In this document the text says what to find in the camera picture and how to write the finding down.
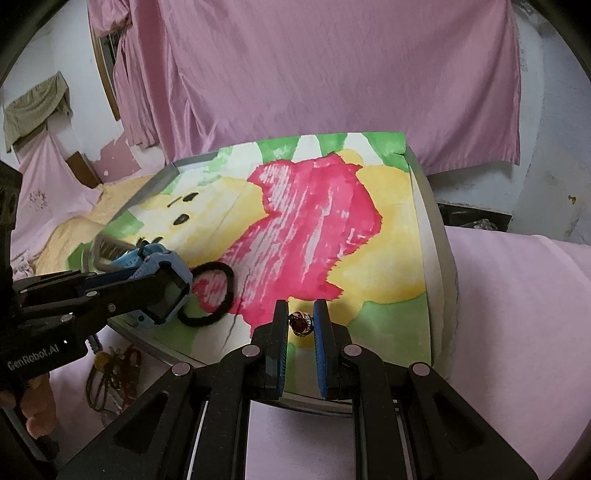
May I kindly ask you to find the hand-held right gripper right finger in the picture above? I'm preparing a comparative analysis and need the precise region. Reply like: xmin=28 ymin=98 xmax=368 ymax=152
xmin=313 ymin=299 xmax=540 ymax=480

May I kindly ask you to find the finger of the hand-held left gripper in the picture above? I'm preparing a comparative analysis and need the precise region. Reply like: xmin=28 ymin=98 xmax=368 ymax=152
xmin=22 ymin=274 xmax=163 ymax=326
xmin=13 ymin=266 xmax=142 ymax=302

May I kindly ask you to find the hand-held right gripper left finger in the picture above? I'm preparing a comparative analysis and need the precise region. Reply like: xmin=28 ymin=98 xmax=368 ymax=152
xmin=55 ymin=300 xmax=290 ymax=480

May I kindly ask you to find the blue smart watch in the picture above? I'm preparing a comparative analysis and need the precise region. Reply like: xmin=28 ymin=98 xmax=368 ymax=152
xmin=124 ymin=240 xmax=194 ymax=331

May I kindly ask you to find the yellow bead cord necklace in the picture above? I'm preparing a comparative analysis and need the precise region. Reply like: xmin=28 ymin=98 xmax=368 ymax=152
xmin=85 ymin=345 xmax=122 ymax=412

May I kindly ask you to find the metal tray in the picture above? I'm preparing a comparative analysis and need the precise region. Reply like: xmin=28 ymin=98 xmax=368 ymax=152
xmin=104 ymin=131 xmax=461 ymax=416

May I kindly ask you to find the person's left hand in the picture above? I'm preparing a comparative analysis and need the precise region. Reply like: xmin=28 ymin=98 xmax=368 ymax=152
xmin=0 ymin=373 xmax=57 ymax=440

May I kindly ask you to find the yellow blanket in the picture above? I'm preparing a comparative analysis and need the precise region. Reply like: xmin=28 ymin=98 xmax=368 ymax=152
xmin=34 ymin=179 xmax=160 ymax=278

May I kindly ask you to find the pink embroidered cloth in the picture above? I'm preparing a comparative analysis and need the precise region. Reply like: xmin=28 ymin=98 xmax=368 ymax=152
xmin=10 ymin=133 xmax=109 ymax=273

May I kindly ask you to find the brown wooden board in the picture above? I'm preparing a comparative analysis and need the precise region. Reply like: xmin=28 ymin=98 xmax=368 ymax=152
xmin=66 ymin=151 xmax=103 ymax=190

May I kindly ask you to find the cartoon printed cloth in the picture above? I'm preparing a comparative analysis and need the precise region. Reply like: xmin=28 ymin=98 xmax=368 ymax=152
xmin=107 ymin=131 xmax=447 ymax=403

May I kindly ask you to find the olive green cloth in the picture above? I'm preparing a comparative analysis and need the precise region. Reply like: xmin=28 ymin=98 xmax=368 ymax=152
xmin=2 ymin=71 xmax=73 ymax=154

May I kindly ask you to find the pink window curtain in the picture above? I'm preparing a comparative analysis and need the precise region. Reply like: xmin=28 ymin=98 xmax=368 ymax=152
xmin=113 ymin=33 xmax=172 ymax=149

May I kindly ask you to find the pink bed sheet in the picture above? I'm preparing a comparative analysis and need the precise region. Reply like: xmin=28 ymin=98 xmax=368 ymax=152
xmin=46 ymin=225 xmax=591 ymax=480

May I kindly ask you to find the large pink hanging sheet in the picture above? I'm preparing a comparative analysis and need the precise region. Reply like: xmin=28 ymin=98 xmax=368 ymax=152
xmin=87 ymin=0 xmax=523 ymax=175

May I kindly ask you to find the grey watch strap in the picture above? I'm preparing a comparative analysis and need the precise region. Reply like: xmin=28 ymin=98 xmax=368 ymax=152
xmin=91 ymin=233 xmax=140 ymax=274

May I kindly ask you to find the black hair tie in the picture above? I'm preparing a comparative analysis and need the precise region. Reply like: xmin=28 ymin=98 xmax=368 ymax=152
xmin=177 ymin=261 xmax=236 ymax=329

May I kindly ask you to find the window frame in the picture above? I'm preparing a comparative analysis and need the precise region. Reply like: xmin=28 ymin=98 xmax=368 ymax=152
xmin=89 ymin=30 xmax=122 ymax=121

